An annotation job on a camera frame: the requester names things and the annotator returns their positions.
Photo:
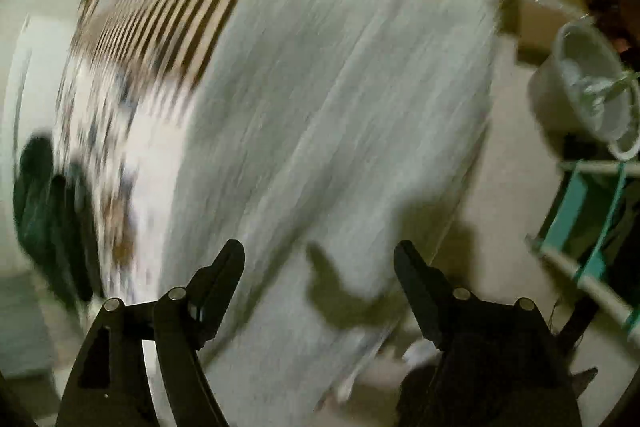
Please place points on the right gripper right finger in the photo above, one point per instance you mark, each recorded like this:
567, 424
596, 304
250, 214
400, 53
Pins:
498, 363

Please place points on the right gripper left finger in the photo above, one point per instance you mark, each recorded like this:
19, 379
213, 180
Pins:
109, 384

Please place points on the grey fleece pants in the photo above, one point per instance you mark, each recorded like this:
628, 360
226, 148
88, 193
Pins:
323, 133

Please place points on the teal laundry rack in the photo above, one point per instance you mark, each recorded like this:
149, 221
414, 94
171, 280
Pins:
591, 216

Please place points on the dark green blanket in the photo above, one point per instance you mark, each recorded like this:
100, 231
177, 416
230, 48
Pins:
54, 224

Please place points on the floral bed sheet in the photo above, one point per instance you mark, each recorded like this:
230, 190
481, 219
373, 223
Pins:
130, 148

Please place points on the white bucket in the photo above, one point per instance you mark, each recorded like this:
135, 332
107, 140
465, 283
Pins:
582, 88

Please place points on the brown checkered blanket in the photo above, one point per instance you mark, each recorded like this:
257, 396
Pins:
156, 40

